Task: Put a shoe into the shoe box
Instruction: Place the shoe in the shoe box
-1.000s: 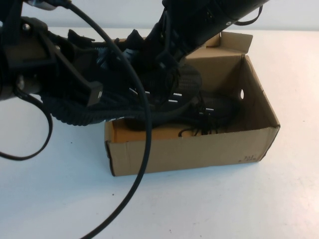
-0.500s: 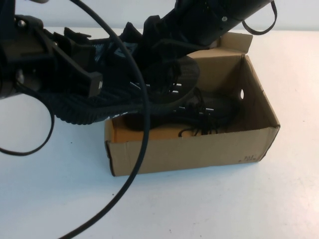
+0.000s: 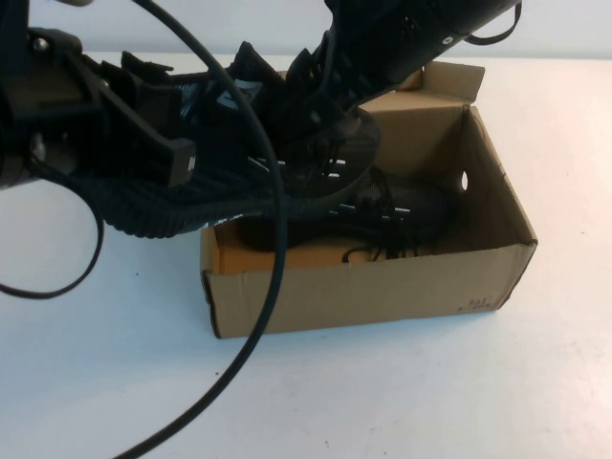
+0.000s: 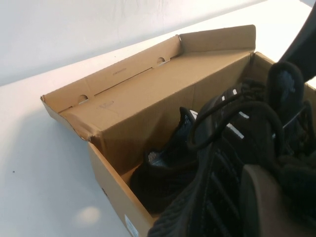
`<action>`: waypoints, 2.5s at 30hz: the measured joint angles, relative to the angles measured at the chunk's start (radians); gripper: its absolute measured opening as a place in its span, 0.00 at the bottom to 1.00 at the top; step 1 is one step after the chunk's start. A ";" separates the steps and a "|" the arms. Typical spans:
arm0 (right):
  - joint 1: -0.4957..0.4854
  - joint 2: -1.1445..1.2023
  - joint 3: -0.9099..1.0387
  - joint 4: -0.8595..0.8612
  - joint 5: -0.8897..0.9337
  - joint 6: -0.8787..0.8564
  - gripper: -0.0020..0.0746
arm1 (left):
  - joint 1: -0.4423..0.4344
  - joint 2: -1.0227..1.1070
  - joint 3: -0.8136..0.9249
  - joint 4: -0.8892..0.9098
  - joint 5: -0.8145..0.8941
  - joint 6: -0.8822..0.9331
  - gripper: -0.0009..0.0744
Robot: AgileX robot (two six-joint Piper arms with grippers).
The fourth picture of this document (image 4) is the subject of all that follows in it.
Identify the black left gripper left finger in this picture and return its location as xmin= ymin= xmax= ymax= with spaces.
xmin=240 ymin=163 xmax=298 ymax=237

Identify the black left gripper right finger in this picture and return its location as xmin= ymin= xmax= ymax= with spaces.
xmin=278 ymin=0 xmax=316 ymax=82

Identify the black sneaker white tongue label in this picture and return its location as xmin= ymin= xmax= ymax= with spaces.
xmin=130 ymin=106 xmax=205 ymax=213
xmin=148 ymin=61 xmax=316 ymax=237

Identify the brown cardboard shoe box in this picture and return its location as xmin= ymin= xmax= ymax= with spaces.
xmin=40 ymin=24 xmax=316 ymax=237

